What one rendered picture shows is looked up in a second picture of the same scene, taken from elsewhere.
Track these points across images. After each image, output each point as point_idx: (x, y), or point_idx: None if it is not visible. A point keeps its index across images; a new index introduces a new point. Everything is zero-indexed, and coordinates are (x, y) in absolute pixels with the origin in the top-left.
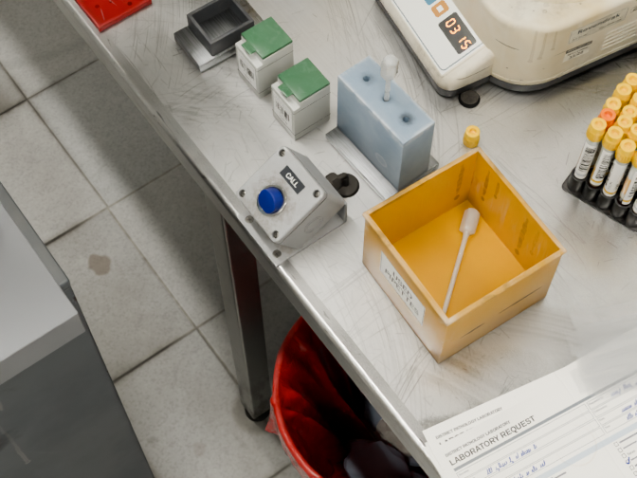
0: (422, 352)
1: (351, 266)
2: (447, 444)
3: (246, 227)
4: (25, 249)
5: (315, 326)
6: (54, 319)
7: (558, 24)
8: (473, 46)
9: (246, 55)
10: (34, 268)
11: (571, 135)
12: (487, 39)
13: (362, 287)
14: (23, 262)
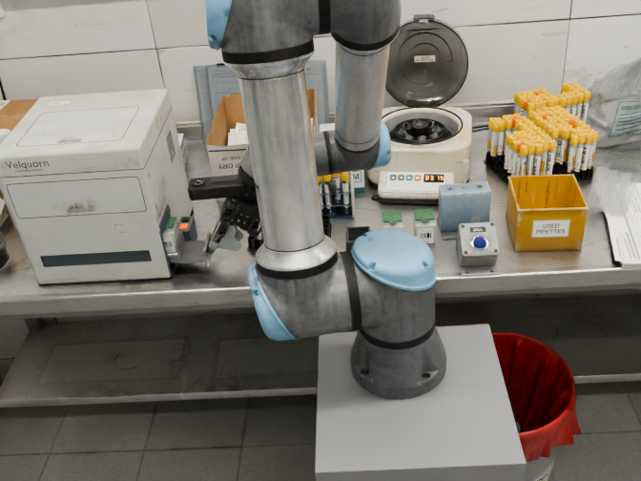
0: (572, 252)
1: (514, 255)
2: (626, 256)
3: (470, 274)
4: (437, 329)
5: (532, 282)
6: (486, 332)
7: (469, 139)
8: (444, 176)
9: (393, 227)
10: (451, 329)
11: (495, 184)
12: (448, 167)
13: (527, 256)
14: (444, 332)
